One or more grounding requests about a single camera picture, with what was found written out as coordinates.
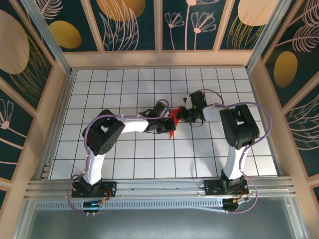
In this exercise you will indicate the red paper sheet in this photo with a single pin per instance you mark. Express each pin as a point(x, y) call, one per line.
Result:
point(175, 114)

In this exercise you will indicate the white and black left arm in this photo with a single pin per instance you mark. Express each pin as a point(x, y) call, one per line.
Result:
point(104, 132)

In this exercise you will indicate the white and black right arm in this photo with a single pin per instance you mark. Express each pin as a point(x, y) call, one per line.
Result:
point(240, 127)

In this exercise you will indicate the grey metal tray sheet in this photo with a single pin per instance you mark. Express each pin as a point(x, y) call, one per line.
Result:
point(159, 224)

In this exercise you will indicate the teal panel with pink flowers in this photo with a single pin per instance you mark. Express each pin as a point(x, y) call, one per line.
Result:
point(189, 37)

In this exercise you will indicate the small circuit board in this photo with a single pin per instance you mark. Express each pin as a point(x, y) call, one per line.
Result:
point(233, 203)
point(92, 205)

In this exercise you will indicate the teal panel, pale circle, yellow lines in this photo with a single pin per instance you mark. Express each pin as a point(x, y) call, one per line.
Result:
point(249, 30)

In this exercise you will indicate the teal panel, yellow circle, leaves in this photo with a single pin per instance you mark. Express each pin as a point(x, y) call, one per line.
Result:
point(119, 25)

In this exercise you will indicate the teal panel with pale fern lines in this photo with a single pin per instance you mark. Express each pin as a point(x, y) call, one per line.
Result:
point(304, 134)

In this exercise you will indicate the teal panel, yellow oval, pale fern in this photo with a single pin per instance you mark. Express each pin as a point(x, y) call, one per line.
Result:
point(294, 62)

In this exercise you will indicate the teal panel, single flower, stems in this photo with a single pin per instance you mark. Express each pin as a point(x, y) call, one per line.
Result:
point(12, 139)

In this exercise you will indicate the teal panel, large pale disc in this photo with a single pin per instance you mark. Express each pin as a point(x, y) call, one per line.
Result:
point(20, 62)

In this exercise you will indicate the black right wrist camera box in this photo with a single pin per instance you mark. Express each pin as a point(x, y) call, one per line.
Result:
point(198, 99)

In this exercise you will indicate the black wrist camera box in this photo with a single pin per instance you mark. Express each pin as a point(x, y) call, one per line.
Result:
point(198, 99)
point(160, 108)

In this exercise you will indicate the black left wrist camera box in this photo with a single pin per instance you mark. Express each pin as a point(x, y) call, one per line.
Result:
point(160, 108)

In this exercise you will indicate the aluminium cross rail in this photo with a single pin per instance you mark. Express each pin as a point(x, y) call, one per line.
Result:
point(159, 186)

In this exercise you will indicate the aluminium side rail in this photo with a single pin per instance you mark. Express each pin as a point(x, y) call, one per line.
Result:
point(57, 129)
point(264, 104)

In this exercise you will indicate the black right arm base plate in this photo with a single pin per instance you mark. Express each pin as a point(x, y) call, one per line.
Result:
point(211, 188)

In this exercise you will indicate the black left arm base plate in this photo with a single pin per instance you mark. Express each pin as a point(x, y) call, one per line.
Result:
point(109, 189)

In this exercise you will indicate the aluminium corner post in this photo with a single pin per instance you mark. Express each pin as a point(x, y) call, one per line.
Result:
point(49, 37)
point(265, 37)

